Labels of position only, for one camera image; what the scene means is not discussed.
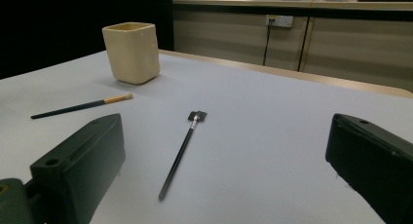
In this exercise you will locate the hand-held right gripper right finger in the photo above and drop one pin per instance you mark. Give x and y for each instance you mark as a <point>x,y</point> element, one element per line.
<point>373,159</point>

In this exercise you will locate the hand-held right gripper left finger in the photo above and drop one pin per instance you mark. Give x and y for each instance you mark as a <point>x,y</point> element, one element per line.
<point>81,165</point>

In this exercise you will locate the wooden stick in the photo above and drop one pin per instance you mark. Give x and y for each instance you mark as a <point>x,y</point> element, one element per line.
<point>115,99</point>

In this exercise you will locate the beige square brush holder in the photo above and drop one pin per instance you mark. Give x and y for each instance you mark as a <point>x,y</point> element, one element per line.
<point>133,55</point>

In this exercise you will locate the black eyebrow comb brush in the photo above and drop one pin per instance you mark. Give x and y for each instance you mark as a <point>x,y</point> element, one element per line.
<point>197,116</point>

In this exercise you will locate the long beige desk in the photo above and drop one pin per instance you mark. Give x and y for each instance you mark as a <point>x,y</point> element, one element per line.
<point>357,45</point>

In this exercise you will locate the white table cover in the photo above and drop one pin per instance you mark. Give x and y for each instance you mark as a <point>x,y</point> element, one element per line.
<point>259,136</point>

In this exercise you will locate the black curtain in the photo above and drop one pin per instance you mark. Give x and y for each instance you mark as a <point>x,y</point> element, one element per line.
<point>48,22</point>

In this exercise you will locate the white wall socket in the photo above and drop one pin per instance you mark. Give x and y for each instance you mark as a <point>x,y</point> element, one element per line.
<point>280,21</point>

